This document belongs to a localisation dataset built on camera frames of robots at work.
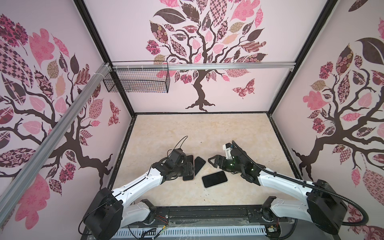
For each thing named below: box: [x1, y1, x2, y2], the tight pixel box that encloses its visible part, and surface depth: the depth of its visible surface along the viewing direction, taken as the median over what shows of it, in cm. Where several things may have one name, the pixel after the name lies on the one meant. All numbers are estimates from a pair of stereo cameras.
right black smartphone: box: [202, 171, 228, 188], surface depth 89 cm
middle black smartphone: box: [194, 156, 206, 176], surface depth 95 cm
